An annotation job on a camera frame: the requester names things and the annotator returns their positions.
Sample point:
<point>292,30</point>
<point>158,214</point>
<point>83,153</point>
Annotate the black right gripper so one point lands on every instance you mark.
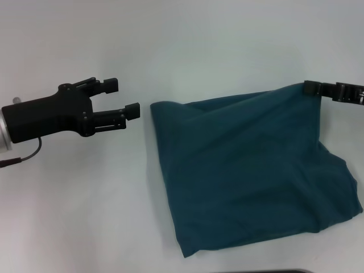
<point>351,92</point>

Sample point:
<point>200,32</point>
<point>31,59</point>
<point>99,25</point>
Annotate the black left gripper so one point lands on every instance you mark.
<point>45,119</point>

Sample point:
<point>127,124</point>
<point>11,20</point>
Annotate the teal T-shirt with beige print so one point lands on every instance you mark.
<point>241,170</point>

